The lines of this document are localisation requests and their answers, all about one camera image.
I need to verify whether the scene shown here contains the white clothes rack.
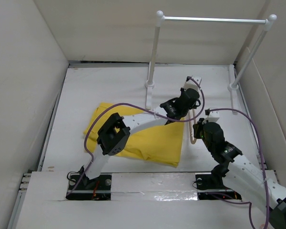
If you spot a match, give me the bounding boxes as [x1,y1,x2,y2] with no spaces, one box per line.
[145,10,277,110]

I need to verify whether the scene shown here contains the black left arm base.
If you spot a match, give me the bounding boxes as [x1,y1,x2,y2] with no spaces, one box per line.
[66,168,112,201]

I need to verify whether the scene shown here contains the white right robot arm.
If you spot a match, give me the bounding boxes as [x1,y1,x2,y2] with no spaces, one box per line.
[193,118,286,229]

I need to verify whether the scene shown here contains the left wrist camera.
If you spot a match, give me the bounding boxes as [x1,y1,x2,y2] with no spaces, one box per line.
[183,76,202,91]

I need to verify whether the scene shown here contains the yellow trousers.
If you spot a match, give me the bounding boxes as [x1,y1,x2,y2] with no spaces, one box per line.
[87,106,184,167]

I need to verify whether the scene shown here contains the wooden clothes hanger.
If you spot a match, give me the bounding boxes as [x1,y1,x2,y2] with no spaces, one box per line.
[188,109,197,145]

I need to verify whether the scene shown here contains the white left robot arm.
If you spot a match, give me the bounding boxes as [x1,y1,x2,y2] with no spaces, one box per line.
[80,88,205,189]

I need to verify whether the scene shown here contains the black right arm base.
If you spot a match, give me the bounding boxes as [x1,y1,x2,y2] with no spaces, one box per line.
[192,171,242,201]

